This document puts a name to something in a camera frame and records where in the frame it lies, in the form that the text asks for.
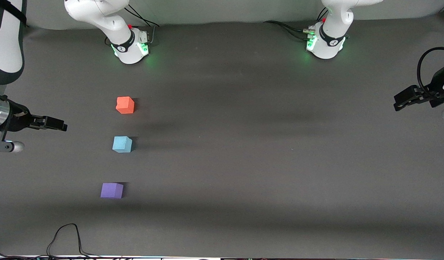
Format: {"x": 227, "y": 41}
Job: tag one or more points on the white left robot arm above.
{"x": 330, "y": 32}

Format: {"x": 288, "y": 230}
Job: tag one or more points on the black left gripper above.
{"x": 439, "y": 82}

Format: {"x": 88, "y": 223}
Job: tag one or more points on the dark grey table mat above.
{"x": 222, "y": 202}

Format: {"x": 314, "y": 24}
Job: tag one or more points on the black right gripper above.
{"x": 19, "y": 118}

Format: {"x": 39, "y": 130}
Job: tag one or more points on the purple foam block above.
{"x": 111, "y": 191}

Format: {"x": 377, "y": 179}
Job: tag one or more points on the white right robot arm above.
{"x": 110, "y": 21}

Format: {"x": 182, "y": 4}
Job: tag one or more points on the light blue foam block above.
{"x": 122, "y": 144}

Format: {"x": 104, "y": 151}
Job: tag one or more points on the orange foam block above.
{"x": 125, "y": 105}

